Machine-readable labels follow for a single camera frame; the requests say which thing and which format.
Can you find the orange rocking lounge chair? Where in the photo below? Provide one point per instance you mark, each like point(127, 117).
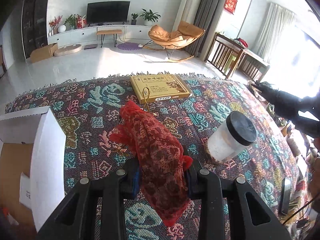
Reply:
point(169, 42)

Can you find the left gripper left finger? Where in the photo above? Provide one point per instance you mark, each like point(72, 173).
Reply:
point(94, 205)

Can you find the red wall hanging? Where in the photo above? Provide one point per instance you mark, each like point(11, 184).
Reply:
point(230, 6)

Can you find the white cardboard box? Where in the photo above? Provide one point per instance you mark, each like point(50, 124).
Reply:
point(32, 157)

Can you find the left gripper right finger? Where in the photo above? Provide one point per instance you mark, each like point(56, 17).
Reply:
point(242, 208)

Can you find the black smartphone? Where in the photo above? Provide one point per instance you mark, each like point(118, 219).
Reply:
point(285, 197)

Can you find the black flat television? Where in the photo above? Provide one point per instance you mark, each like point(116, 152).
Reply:
point(107, 12)

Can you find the brown cardboard box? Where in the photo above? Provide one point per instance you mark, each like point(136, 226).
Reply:
point(43, 53)

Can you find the red mesh pouch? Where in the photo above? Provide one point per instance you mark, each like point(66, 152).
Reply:
point(162, 163)

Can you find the green potted plant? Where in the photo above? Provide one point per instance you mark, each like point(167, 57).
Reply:
point(150, 18)

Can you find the grey curtain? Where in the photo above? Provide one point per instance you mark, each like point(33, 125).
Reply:
point(203, 20)

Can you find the white standing air conditioner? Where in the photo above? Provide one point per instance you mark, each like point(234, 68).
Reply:
point(187, 12)

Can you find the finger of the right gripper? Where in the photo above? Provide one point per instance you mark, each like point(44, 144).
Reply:
point(263, 90)

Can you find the clear jar black lid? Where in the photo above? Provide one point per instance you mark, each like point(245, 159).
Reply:
point(233, 136)

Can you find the small wooden bench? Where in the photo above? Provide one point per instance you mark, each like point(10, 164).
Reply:
point(113, 32)

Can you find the yellow flat gift box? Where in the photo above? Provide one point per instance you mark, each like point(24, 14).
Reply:
point(160, 87)

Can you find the red flower vase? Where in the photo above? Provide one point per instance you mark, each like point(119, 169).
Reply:
point(55, 25)

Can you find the colourful woven tablecloth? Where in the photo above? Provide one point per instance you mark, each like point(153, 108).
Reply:
point(89, 110)

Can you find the beige round cushion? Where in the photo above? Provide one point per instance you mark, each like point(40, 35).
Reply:
point(68, 50)

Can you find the purple round mat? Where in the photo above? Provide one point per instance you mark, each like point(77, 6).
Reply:
point(129, 46)

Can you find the white tv cabinet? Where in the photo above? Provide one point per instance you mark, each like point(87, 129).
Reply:
point(88, 35)

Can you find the small potted plant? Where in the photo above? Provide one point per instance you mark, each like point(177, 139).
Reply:
point(134, 17)

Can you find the leafy plant red pot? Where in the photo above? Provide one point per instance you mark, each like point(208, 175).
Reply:
point(75, 21)

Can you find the dark display cabinet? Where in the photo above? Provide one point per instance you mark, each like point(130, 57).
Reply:
point(34, 25)

